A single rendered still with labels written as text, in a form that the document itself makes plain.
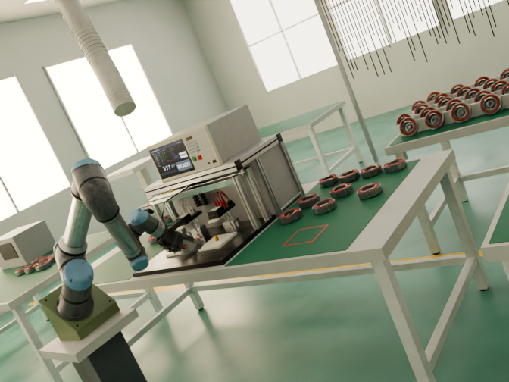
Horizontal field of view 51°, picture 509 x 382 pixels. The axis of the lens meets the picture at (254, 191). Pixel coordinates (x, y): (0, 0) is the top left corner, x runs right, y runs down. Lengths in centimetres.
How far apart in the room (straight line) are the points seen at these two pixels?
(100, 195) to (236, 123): 102
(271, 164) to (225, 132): 29
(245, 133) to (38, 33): 587
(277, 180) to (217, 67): 774
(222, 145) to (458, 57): 627
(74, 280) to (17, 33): 623
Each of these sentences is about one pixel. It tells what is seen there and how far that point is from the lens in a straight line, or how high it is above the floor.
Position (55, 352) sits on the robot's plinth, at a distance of 243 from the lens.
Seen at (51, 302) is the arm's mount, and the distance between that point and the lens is 246.
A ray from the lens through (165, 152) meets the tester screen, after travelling 283.
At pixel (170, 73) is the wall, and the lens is 970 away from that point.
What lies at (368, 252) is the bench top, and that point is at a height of 74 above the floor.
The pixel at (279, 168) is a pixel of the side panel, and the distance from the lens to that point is 282.
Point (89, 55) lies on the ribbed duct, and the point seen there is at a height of 200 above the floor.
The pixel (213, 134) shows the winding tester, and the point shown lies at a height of 126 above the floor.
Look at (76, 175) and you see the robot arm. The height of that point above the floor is 137.
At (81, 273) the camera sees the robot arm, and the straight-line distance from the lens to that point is 227.
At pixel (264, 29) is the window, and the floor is 200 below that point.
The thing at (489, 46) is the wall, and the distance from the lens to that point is 847.
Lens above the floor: 147
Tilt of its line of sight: 12 degrees down
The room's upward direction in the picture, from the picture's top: 23 degrees counter-clockwise
